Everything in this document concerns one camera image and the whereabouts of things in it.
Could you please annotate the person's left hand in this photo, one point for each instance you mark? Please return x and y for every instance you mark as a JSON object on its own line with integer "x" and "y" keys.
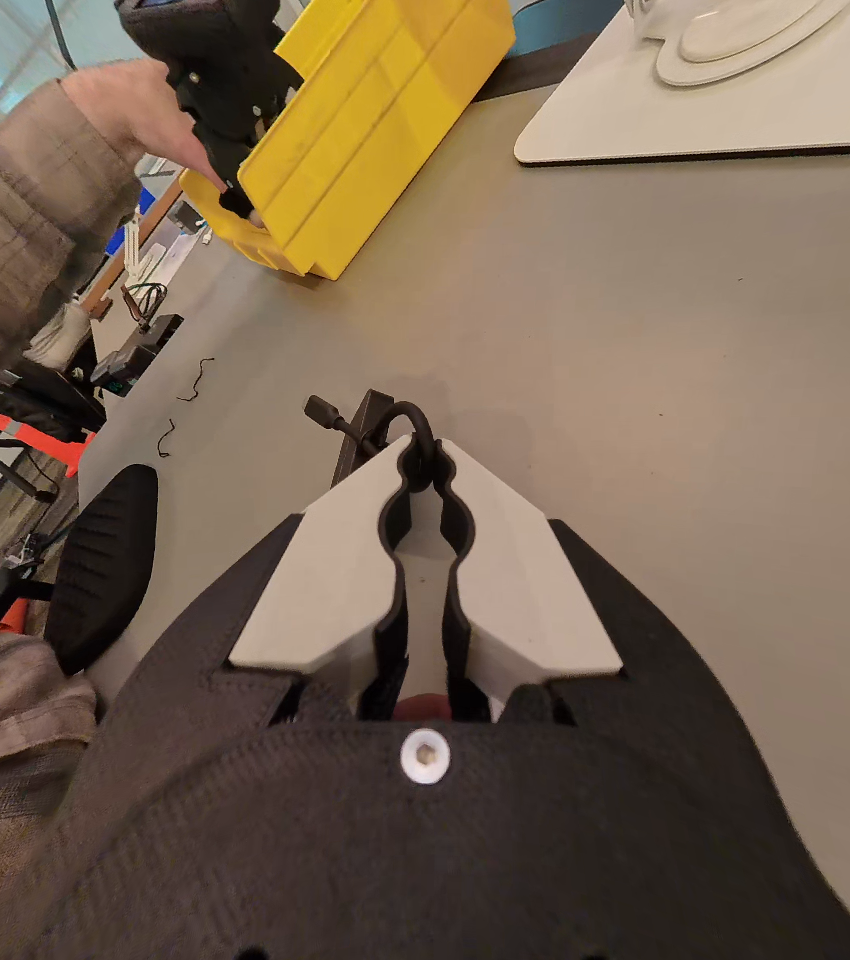
{"x": 133, "y": 105}

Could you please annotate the person's plaid shirt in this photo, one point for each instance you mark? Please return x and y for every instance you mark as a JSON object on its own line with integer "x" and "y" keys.
{"x": 5, "y": 750}

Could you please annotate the person's left forearm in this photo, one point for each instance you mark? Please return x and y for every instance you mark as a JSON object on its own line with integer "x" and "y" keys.
{"x": 20, "y": 225}

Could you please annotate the black orange tool stand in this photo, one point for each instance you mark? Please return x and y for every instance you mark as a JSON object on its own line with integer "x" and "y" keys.
{"x": 50, "y": 402}

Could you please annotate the black adapter hub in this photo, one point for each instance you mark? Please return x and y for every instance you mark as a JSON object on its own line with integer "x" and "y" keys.
{"x": 365, "y": 428}

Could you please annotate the yellow plastic bin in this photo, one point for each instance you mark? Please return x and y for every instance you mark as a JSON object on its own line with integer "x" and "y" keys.
{"x": 365, "y": 105}

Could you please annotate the black twist tie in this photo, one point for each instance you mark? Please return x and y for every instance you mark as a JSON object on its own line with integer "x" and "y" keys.
{"x": 164, "y": 447}
{"x": 193, "y": 387}

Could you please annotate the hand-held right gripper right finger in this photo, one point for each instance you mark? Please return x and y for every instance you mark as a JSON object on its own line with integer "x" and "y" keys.
{"x": 530, "y": 600}

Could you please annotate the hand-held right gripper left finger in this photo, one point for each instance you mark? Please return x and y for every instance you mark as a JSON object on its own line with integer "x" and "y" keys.
{"x": 313, "y": 600}

